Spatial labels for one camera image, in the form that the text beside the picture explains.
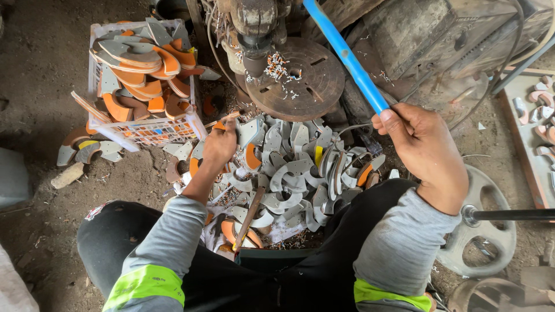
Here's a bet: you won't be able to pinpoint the person's right hand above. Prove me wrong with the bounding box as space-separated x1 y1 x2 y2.
371 103 470 196

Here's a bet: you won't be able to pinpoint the person's left hand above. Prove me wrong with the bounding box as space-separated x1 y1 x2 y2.
202 119 238 169

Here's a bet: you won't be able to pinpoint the blue lever handle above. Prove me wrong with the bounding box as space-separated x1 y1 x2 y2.
303 0 390 116

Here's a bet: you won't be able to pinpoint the thin wooden stick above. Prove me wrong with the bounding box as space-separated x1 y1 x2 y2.
205 111 242 129

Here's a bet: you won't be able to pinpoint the pile of grey sole pieces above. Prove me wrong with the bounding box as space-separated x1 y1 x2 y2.
162 115 400 251

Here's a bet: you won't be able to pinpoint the white plastic crate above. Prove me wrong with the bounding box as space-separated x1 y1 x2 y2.
88 18 209 153

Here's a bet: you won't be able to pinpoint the round rusty drill table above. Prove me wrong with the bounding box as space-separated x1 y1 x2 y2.
245 37 346 123

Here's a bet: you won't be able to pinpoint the dusty machine housing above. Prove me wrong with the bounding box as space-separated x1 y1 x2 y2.
352 0 555 101

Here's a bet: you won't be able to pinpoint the rusty drill press head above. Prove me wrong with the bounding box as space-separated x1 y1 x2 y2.
215 0 292 79

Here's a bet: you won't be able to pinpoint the heap of orange sole pieces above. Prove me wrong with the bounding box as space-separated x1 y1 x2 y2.
71 17 223 124

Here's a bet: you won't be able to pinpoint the grey yellow curved sole piece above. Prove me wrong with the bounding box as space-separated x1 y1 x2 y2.
75 139 124 165

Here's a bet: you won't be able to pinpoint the grey metal handwheel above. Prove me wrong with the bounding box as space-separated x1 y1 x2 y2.
436 164 517 278

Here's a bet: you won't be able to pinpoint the tray of pink sole pieces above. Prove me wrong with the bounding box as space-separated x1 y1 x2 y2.
497 66 555 210

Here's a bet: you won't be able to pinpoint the person's black trousers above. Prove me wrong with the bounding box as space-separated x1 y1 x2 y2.
77 178 420 312

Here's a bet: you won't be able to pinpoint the grey orange curved sole piece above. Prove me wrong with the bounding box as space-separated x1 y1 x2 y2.
56 127 93 167

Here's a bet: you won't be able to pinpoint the black metal rod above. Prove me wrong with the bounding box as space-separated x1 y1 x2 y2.
461 205 555 228

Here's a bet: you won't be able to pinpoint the wooden block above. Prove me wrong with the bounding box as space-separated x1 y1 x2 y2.
50 162 85 190

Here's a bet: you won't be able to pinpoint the rusty metal wheel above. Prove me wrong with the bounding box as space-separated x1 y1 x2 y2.
447 277 555 312

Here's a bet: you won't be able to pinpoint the wooden handled hammer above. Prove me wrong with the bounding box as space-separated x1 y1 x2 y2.
233 186 266 253

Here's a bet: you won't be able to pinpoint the grey cable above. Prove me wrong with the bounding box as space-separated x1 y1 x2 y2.
447 0 526 131

